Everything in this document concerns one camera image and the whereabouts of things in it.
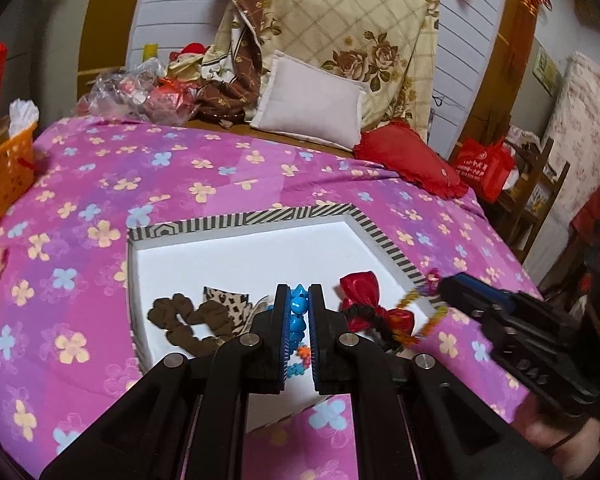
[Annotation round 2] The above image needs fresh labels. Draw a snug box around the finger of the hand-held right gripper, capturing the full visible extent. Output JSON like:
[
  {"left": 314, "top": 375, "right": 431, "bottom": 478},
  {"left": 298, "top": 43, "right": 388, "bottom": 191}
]
[
  {"left": 452, "top": 274, "right": 513, "bottom": 311},
  {"left": 440, "top": 277, "right": 501, "bottom": 328}
]

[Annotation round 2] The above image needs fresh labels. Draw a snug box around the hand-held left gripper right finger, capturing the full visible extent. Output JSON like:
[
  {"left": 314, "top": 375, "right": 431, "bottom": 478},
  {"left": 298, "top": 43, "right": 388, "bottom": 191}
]
[{"left": 307, "top": 284, "right": 563, "bottom": 480}]

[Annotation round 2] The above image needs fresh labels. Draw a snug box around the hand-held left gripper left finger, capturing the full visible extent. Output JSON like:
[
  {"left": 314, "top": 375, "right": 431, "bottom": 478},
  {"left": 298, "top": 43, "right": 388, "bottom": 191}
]
[{"left": 39, "top": 284, "right": 288, "bottom": 480}]

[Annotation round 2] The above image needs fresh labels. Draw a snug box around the blue bead bracelet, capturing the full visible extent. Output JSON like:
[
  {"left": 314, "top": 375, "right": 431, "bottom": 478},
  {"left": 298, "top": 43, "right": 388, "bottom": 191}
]
[{"left": 286, "top": 284, "right": 315, "bottom": 381}]

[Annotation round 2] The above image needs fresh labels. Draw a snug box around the orange bead bracelet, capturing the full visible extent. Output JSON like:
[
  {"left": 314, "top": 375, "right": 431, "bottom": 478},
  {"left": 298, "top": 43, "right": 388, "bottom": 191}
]
[{"left": 392, "top": 287, "right": 448, "bottom": 346}]

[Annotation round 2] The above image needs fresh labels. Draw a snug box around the leopard print hair bow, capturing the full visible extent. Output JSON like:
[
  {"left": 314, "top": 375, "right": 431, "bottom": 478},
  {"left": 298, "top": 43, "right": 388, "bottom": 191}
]
[{"left": 202, "top": 286, "right": 271, "bottom": 336}]

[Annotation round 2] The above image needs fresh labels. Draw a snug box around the red bow hair tie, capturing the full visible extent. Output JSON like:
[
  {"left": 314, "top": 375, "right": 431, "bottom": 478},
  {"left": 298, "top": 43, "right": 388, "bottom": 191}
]
[{"left": 337, "top": 271, "right": 413, "bottom": 346}]

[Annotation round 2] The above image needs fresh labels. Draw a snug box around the brown scrunchie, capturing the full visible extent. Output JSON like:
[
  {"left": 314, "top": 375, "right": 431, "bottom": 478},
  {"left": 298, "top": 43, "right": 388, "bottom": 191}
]
[{"left": 147, "top": 294, "right": 236, "bottom": 358}]

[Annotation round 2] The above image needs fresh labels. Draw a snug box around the striped shallow box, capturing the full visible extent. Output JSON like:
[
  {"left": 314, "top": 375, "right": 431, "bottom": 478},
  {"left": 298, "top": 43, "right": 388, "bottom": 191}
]
[{"left": 126, "top": 203, "right": 443, "bottom": 431}]

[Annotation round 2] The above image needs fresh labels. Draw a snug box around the person's right hand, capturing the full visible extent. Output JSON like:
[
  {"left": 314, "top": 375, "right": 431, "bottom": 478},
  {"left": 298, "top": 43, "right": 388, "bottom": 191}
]
[{"left": 527, "top": 400, "right": 600, "bottom": 466}]

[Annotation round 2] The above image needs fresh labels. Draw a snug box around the wooden chair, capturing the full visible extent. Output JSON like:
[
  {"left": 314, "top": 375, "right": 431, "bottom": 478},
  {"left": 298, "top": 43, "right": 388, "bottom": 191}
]
[{"left": 495, "top": 135, "right": 571, "bottom": 261}]

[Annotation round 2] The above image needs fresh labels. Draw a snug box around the red shopping bag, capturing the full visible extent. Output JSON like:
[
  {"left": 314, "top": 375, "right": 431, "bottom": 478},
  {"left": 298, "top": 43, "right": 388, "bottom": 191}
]
[{"left": 452, "top": 137, "right": 516, "bottom": 203}]

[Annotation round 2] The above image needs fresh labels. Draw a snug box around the red ruffled pillow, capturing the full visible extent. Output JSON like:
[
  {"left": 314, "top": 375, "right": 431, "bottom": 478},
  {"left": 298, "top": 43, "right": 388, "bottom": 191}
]
[{"left": 352, "top": 121, "right": 468, "bottom": 198}]

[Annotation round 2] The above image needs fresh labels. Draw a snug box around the floral fabric mattress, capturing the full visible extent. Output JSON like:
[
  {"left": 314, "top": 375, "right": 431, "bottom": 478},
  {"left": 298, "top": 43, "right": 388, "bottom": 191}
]
[{"left": 545, "top": 52, "right": 600, "bottom": 216}]

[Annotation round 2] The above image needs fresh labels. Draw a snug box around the pink floral bedsheet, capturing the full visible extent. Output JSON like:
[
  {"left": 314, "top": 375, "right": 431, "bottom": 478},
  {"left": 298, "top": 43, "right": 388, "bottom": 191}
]
[{"left": 0, "top": 115, "right": 551, "bottom": 480}]

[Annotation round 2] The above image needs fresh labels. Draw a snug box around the white pillow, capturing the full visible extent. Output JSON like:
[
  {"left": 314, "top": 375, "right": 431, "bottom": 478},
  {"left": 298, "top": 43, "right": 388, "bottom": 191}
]
[{"left": 250, "top": 50, "right": 372, "bottom": 151}]

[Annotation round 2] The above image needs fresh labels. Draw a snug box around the brown patterned blanket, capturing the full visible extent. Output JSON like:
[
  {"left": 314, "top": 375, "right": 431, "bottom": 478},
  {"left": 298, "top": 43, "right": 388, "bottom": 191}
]
[{"left": 195, "top": 0, "right": 271, "bottom": 128}]

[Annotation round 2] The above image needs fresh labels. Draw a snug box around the pile of clear plastic bags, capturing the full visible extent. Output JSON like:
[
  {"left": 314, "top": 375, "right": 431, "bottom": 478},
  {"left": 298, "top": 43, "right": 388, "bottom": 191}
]
[{"left": 77, "top": 57, "right": 201, "bottom": 126}]

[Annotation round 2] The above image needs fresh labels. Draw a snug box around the plush toy with red hat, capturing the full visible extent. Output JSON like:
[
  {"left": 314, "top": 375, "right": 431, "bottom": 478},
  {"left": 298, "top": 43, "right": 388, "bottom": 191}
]
[{"left": 167, "top": 42, "right": 211, "bottom": 81}]

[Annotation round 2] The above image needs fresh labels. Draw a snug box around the cream floral quilt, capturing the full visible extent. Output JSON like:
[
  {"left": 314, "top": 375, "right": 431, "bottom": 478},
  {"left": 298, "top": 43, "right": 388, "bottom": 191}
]
[{"left": 260, "top": 0, "right": 441, "bottom": 136}]

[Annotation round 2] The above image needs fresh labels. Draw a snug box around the orange plastic basket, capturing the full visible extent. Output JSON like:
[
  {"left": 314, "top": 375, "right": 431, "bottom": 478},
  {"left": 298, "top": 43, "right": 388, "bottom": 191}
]
[{"left": 0, "top": 122, "right": 38, "bottom": 243}]

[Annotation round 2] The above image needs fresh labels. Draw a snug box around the white tissue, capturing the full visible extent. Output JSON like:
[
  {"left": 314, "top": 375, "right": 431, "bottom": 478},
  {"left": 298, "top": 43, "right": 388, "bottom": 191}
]
[{"left": 8, "top": 99, "right": 40, "bottom": 137}]

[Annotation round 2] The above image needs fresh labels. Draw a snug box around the white slatted headboard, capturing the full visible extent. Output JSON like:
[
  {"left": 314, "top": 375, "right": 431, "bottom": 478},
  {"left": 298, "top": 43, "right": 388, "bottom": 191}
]
[{"left": 127, "top": 0, "right": 511, "bottom": 161}]

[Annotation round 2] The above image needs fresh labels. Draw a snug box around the small wall poster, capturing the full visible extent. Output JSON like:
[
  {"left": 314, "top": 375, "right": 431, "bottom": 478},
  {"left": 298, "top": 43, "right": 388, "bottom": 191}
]
[{"left": 532, "top": 45, "right": 563, "bottom": 96}]

